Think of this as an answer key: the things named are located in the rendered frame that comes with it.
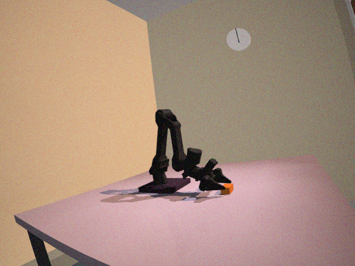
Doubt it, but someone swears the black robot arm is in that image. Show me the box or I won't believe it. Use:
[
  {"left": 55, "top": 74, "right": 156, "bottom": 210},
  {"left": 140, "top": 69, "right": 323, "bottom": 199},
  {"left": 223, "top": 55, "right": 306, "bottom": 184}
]
[{"left": 149, "top": 109, "right": 218, "bottom": 186}]

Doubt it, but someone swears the orange block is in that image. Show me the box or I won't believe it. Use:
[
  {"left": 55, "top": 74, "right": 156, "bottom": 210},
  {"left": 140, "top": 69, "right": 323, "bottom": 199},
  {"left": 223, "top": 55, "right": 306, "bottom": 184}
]
[{"left": 221, "top": 183, "right": 234, "bottom": 195}]

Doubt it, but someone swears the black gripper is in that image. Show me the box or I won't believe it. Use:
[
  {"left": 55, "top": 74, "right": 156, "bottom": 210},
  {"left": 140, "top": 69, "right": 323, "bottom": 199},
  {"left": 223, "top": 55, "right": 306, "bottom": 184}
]
[{"left": 194, "top": 167, "right": 232, "bottom": 191}]

